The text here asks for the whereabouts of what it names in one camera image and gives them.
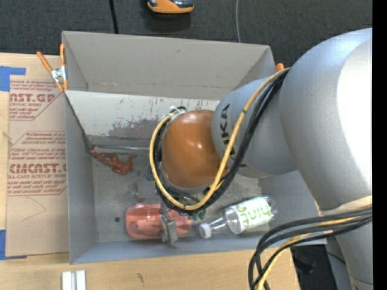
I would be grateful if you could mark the grey metal bin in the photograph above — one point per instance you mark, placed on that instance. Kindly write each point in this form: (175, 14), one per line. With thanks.
(115, 62)

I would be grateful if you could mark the brown cardboard board red print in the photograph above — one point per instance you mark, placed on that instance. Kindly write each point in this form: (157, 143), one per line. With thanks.
(33, 216)

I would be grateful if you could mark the clear plastic bottle green print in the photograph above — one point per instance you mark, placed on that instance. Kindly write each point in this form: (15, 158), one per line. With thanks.
(251, 214)

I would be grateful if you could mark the red-brown toy figure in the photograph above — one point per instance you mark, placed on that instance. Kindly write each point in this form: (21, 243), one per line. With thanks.
(116, 163)

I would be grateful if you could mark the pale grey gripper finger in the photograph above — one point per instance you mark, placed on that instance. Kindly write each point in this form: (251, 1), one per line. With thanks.
(163, 226)
(171, 230)

